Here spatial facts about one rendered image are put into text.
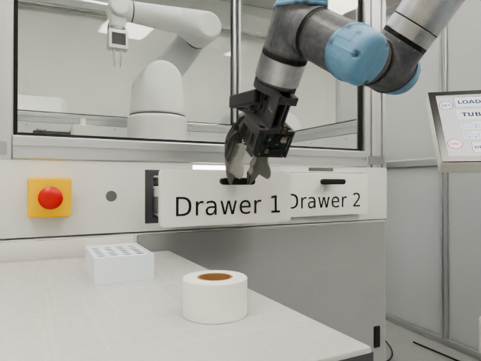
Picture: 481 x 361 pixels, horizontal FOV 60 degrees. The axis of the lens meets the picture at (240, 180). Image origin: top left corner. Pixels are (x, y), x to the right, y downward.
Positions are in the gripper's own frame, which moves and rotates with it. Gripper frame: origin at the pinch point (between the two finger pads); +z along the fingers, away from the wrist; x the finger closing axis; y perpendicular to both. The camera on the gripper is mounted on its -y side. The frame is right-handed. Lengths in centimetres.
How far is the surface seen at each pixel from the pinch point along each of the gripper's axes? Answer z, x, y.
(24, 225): 16.3, -37.0, -7.2
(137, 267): 4.5, -22.5, 17.2
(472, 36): -24, 171, -97
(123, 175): 8.4, -19.0, -12.6
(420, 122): 29, 174, -103
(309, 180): 8.3, 26.5, -10.4
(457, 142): -5, 74, -11
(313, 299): 34.4, 28.9, 5.5
